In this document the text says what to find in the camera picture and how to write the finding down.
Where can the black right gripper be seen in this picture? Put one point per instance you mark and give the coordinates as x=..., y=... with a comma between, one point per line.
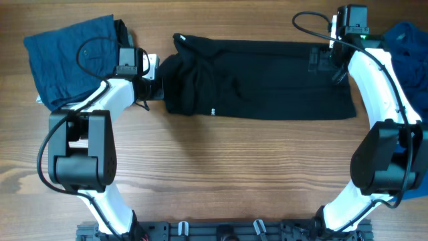
x=320, y=62

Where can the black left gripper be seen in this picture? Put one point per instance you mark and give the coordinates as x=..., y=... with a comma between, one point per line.
x=159, y=94

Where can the black polo shirt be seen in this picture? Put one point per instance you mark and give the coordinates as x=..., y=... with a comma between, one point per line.
x=254, y=79

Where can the blue polo shirt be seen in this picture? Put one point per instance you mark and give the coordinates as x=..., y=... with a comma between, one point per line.
x=408, y=48

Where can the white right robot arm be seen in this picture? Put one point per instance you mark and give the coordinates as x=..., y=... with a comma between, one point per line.
x=390, y=164

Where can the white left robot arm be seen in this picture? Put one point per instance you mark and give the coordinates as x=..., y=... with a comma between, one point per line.
x=78, y=155

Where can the folded dark green garment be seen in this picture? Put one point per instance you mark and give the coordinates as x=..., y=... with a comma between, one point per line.
x=124, y=36

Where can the folded blue denim shorts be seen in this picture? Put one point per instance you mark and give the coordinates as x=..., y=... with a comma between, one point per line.
x=65, y=63

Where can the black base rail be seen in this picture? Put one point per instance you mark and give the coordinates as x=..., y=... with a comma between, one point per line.
x=279, y=231

